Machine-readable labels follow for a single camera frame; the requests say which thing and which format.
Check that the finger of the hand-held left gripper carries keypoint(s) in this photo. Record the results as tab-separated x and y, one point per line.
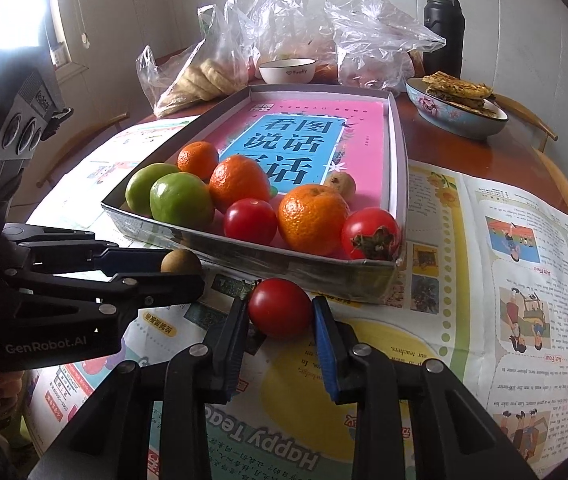
134	260
164	290

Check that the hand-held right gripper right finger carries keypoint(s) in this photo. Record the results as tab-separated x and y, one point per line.
325	350

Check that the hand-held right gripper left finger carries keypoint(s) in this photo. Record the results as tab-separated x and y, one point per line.
236	340

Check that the brown kiwi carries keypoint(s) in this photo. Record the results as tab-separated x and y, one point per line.
180	261
341	182

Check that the red tomato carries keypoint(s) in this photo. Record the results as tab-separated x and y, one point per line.
250	220
370	234
279	307

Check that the green jujube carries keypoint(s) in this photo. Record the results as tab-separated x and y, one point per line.
139	187
181	202

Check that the grey cardboard box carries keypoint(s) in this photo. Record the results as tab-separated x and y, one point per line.
264	260

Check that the orange tangerine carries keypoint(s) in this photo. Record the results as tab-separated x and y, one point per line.
197	160
239	182
314	219

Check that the dark wooden chair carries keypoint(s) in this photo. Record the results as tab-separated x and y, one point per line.
89	130

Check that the teal-bordered newspaper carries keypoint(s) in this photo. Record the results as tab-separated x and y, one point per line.
279	435

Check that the newspaper with filmstrip picture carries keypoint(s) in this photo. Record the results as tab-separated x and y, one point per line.
114	160

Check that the clear plastic bag of flatbreads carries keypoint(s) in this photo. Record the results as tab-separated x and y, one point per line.
164	80

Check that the brown chair back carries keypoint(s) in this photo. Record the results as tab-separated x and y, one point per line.
174	57

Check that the stack of flatbreads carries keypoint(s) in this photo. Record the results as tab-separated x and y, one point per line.
199	82

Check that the newspaper with dotted cartoon border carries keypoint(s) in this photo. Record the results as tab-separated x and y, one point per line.
514	260

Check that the pink book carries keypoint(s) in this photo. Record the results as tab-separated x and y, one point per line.
304	130

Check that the white ceramic bowl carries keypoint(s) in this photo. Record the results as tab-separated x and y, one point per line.
286	71

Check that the blue floral bowl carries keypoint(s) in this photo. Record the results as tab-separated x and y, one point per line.
451	119

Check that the large clear plastic bag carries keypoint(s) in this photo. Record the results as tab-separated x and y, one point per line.
264	20

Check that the stack of fried pancakes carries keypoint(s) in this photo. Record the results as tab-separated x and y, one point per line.
456	91

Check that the light wooden chair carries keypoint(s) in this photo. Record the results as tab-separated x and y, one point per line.
529	115

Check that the crumpled clear plastic bag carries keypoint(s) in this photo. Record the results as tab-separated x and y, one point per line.
379	40

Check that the black thermos bottle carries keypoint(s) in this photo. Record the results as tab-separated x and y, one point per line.
444	30

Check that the white wall switch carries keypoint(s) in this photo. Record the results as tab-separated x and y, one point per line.
61	57

